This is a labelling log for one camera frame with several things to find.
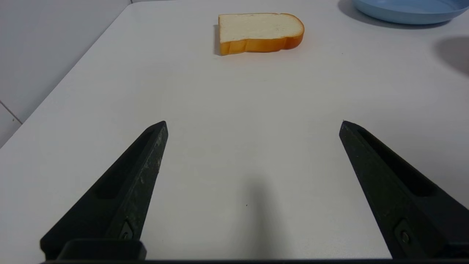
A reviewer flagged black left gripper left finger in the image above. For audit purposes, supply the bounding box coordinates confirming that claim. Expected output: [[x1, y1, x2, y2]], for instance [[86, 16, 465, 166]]
[[40, 121, 169, 261]]

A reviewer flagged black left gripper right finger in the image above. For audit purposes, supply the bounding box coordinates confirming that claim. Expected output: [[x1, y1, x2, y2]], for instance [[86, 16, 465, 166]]
[[339, 120, 469, 259]]

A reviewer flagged blue plate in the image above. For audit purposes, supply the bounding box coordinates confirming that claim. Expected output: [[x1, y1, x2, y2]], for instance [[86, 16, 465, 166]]
[[352, 0, 469, 25]]

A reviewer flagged toy bread slice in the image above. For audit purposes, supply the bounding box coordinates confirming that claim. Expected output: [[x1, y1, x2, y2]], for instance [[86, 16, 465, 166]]
[[218, 13, 305, 56]]

